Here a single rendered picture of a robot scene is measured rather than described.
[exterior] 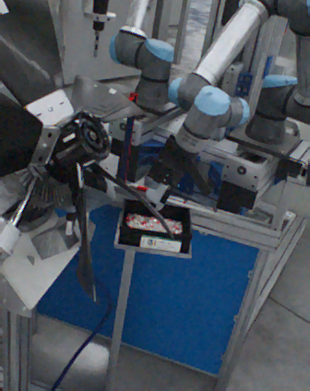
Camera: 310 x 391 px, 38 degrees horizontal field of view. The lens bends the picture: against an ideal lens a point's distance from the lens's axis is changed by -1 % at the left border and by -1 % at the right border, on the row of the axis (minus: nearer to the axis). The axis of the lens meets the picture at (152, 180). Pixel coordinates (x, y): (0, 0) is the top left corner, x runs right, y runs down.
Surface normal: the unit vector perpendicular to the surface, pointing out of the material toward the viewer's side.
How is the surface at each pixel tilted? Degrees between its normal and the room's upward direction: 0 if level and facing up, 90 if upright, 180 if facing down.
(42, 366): 0
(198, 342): 90
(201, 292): 90
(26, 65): 60
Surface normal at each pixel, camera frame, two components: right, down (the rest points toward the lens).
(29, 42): 0.44, -0.11
